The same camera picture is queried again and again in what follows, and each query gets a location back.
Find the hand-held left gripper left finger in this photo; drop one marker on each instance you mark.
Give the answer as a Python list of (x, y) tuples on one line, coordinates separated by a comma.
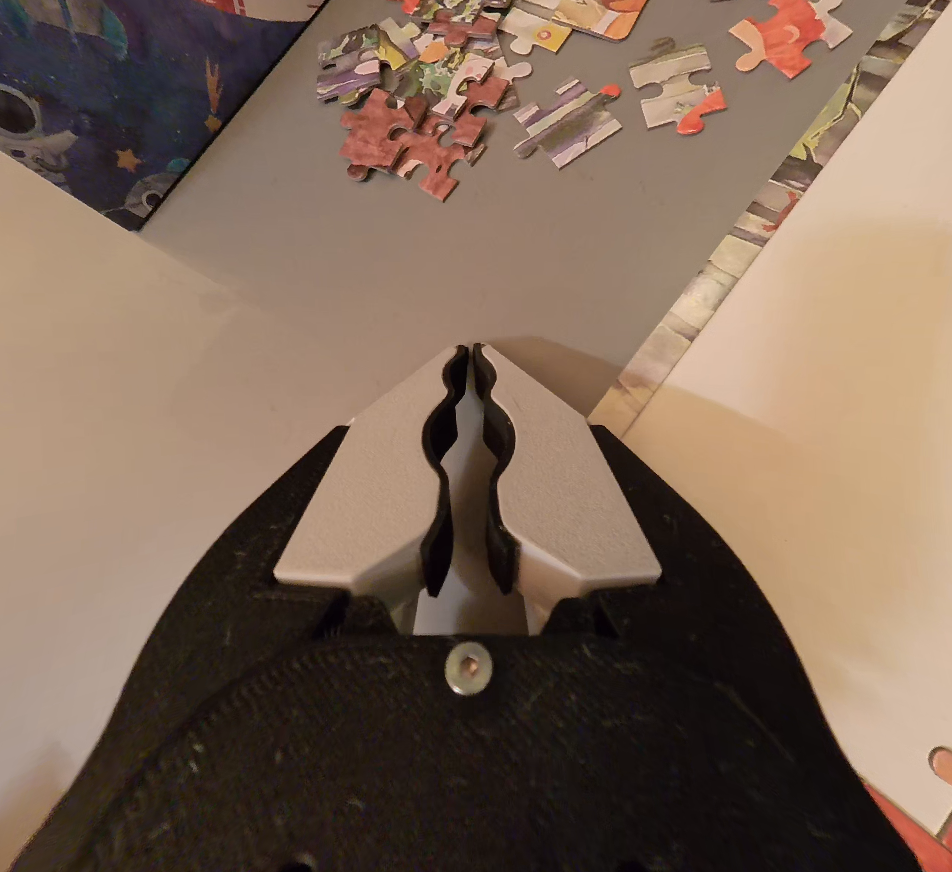
[(364, 507)]

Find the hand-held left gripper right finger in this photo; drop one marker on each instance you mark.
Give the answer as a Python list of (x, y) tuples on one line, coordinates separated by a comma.
[(580, 507)]

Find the jigsaw puzzle frame board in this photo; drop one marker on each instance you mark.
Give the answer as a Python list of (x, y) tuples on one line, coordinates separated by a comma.
[(818, 403)]

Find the pile of jigsaw puzzle pieces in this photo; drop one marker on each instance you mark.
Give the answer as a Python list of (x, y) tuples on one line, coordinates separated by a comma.
[(580, 39)]

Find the illustrated cardboard puzzle box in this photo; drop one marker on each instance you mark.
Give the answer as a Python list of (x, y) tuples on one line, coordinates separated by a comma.
[(134, 53)]

